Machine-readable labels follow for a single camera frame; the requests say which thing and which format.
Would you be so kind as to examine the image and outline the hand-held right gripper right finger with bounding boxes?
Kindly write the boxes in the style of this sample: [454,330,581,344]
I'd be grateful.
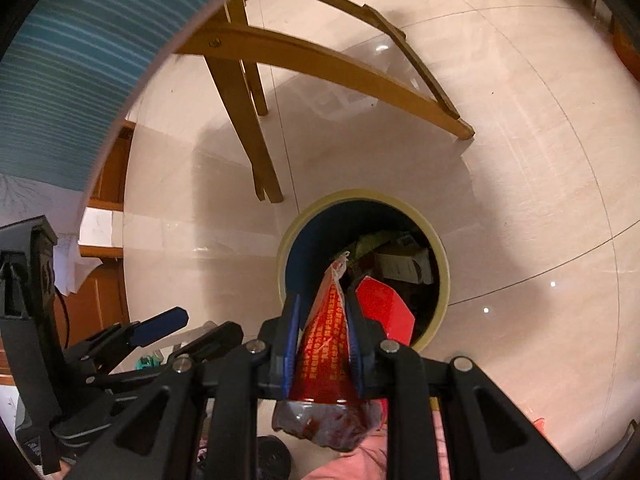
[347,299,576,480]

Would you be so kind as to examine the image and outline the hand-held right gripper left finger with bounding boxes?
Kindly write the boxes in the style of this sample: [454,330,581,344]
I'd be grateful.
[65,294,302,480]

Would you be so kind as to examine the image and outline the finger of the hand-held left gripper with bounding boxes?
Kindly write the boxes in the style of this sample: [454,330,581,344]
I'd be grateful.
[172,321,245,361]
[67,307,190,362]

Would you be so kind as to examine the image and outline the red snack packet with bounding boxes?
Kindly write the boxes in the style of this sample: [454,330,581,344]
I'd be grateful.
[272,254,388,451]

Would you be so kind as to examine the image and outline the red carton box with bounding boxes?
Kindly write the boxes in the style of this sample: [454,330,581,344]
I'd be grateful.
[354,275,416,346]

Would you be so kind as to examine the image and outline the round cream trash bin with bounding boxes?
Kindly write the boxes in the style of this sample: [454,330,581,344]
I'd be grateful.
[276,189,451,353]

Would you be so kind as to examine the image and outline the black round object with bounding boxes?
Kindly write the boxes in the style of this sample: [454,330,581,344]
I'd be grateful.
[257,436,292,480]

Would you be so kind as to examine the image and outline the pink clothing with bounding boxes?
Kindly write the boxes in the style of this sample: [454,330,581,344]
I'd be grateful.
[300,430,451,480]

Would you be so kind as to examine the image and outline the wooden door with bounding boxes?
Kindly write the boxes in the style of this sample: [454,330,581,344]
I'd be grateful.
[65,120,138,351]

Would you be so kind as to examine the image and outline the wooden chair legs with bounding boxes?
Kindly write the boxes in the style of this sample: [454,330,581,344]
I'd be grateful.
[172,0,476,206]

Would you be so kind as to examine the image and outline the teal white tablecloth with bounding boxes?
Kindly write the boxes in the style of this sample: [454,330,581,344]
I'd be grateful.
[0,0,281,241]

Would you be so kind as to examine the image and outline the black cable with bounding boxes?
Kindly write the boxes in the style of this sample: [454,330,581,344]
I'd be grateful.
[52,287,71,351]

